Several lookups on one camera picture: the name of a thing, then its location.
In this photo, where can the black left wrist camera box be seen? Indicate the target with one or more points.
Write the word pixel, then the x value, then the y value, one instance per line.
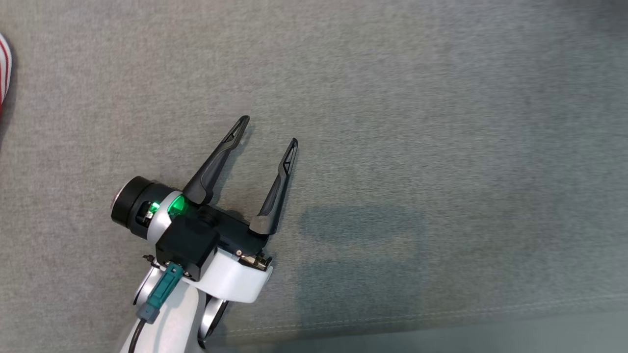
pixel 186 247

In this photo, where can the red Bulls jersey white sleeves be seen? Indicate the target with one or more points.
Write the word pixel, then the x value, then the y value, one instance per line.
pixel 4 63

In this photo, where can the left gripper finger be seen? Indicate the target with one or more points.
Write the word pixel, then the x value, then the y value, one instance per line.
pixel 271 206
pixel 211 171

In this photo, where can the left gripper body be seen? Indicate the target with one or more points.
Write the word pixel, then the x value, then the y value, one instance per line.
pixel 130 203

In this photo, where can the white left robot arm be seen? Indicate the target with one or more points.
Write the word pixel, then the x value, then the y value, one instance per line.
pixel 181 321

